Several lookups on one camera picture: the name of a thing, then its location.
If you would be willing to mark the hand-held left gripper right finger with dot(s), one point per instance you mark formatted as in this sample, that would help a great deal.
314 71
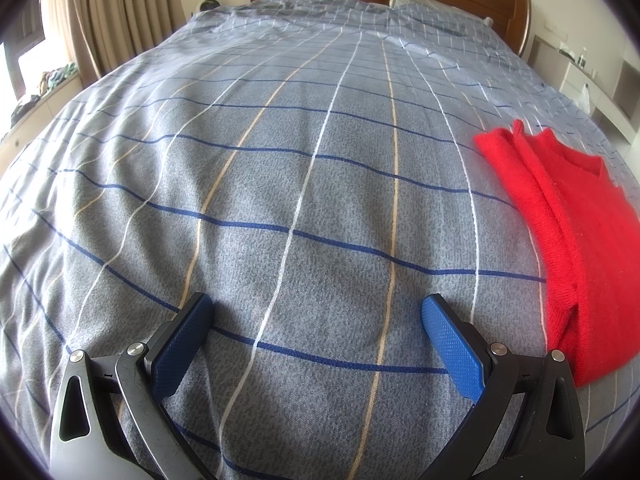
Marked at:
452 347

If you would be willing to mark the white plastic bag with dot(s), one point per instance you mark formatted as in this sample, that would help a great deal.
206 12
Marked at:
585 97

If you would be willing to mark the pile of colourful clothes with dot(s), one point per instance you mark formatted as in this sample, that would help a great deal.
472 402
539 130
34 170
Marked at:
57 77

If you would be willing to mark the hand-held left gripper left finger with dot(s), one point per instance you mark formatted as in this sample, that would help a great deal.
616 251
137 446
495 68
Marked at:
180 342

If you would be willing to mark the dark clothes pile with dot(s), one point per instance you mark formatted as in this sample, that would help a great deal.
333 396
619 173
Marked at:
26 106

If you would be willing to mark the red sweater with white print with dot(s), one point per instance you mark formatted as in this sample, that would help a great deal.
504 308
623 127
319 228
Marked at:
585 240

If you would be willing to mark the white drawer cabinet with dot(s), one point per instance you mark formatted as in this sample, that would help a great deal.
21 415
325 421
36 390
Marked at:
37 120

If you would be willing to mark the beige curtain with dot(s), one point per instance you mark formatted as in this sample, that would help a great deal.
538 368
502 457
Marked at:
130 10

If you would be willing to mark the grey plaid bed blanket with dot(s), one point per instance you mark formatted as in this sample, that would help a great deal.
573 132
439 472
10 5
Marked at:
300 185

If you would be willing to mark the white shelf unit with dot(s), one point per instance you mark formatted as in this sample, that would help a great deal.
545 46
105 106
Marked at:
607 105

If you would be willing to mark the window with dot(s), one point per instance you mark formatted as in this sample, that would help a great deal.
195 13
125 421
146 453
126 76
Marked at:
12 80

